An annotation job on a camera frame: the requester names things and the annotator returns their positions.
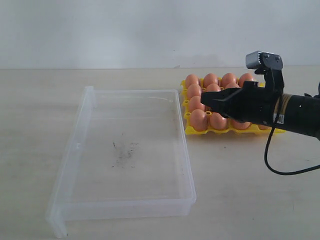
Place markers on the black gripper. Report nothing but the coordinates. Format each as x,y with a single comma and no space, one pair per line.
250,103

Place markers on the brown egg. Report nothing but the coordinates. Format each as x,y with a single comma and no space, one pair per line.
195,103
218,122
263,127
240,125
199,120
193,90
213,88
232,85

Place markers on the brown egg packed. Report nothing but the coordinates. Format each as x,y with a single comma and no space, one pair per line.
192,79
209,79
227,79
246,77

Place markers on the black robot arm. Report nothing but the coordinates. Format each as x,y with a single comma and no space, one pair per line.
299,114

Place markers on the yellow plastic egg tray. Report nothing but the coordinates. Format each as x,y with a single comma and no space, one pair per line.
189,130

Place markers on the clear plastic bin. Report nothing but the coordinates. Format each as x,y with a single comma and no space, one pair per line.
126,157

